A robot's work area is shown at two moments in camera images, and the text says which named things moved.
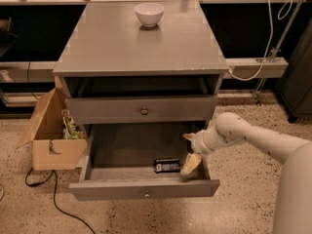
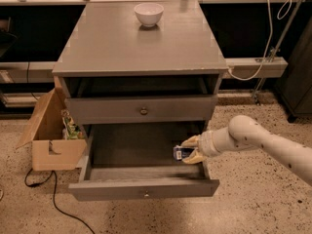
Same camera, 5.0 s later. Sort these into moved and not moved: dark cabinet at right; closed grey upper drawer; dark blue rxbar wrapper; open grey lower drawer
Moved: dark blue rxbar wrapper
Not moved: open grey lower drawer; closed grey upper drawer; dark cabinet at right
